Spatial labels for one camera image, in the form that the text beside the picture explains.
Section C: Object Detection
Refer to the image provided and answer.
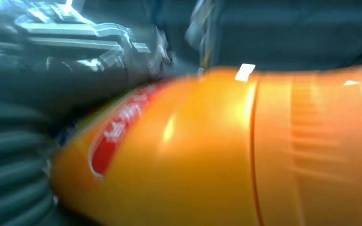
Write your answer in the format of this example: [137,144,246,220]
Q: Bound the orange detergent bottle with label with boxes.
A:
[50,62,362,226]

